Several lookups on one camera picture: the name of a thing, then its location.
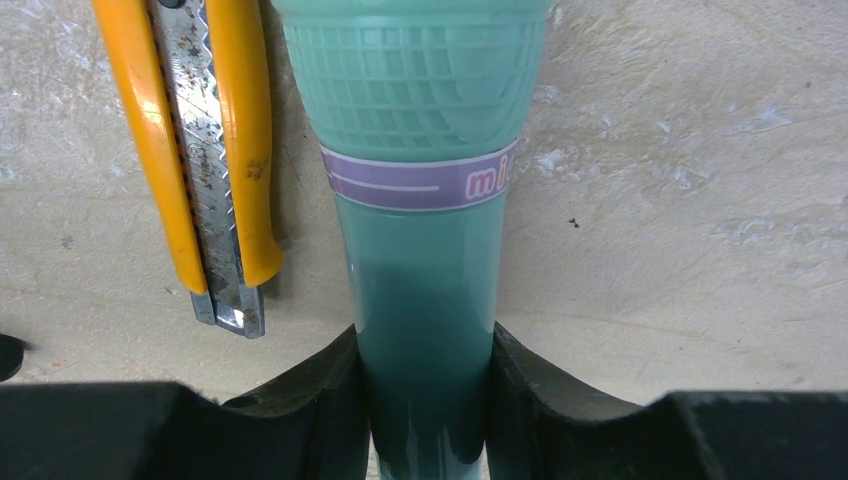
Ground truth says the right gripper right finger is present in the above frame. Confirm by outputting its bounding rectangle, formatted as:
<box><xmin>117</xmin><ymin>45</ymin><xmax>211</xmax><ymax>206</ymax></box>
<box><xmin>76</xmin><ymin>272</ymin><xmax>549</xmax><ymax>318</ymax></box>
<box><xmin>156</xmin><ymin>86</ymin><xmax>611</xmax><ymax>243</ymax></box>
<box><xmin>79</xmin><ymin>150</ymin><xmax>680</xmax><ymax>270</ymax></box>
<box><xmin>486</xmin><ymin>326</ymin><xmax>847</xmax><ymax>479</ymax></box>

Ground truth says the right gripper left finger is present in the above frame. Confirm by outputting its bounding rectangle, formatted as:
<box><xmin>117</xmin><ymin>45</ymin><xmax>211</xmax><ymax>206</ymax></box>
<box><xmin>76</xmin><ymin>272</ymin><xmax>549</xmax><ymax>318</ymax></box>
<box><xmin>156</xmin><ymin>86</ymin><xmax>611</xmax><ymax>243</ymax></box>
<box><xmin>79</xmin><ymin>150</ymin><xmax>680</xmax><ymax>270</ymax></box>
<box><xmin>1</xmin><ymin>328</ymin><xmax>369</xmax><ymax>479</ymax></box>

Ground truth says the teal toy microphone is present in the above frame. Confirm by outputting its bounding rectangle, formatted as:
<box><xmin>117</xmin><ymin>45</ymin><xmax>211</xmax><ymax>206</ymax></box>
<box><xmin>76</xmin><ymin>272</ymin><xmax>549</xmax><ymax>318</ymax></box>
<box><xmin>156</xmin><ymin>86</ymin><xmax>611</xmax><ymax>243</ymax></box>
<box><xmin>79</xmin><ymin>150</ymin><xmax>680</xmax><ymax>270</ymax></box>
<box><xmin>275</xmin><ymin>0</ymin><xmax>550</xmax><ymax>479</ymax></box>

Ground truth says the black tripod stand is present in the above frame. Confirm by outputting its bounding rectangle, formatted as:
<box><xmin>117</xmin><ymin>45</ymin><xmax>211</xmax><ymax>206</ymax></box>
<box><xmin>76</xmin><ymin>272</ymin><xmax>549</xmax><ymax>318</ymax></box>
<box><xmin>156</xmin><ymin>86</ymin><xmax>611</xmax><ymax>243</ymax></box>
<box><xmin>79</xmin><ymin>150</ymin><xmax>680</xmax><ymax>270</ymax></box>
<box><xmin>0</xmin><ymin>334</ymin><xmax>30</xmax><ymax>382</ymax></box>

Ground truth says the yellow utility knife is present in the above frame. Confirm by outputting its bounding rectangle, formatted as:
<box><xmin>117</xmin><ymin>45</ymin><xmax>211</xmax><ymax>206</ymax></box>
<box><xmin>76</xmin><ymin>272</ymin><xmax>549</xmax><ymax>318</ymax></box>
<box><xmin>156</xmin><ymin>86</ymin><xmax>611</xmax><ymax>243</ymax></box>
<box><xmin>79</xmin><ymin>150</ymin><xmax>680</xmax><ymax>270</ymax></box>
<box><xmin>93</xmin><ymin>1</ymin><xmax>283</xmax><ymax>339</ymax></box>

